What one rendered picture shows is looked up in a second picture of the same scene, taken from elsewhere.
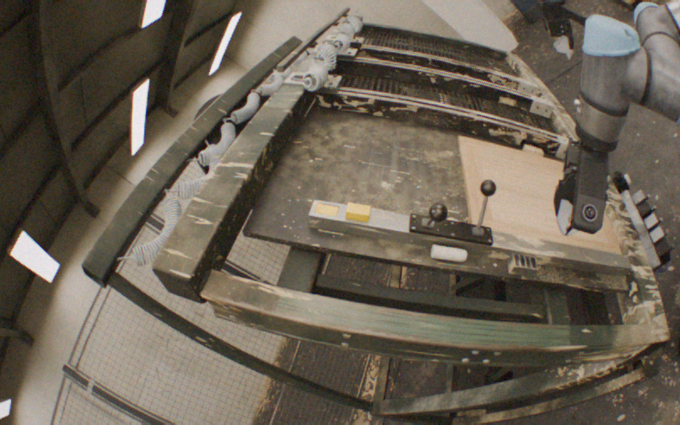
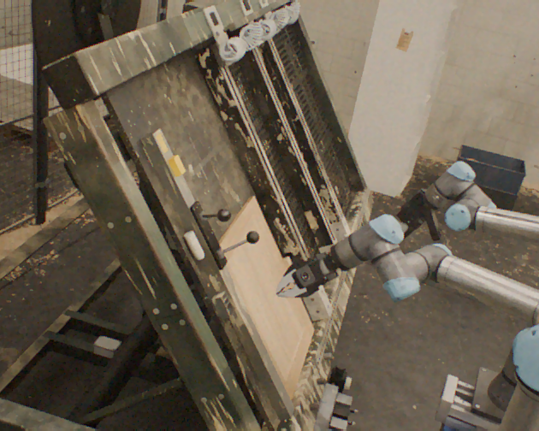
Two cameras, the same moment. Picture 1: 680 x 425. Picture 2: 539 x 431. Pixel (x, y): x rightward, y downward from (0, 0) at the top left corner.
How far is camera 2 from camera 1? 1.14 m
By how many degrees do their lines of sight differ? 34
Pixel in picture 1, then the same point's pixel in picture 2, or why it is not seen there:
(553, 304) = not seen: hidden behind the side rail
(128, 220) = not seen: outside the picture
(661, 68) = (394, 257)
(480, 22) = (392, 128)
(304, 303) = (127, 179)
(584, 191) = (310, 267)
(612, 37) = (383, 227)
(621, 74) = (372, 241)
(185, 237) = (103, 63)
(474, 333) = (185, 292)
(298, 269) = not seen: hidden behind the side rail
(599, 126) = (343, 250)
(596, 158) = (329, 263)
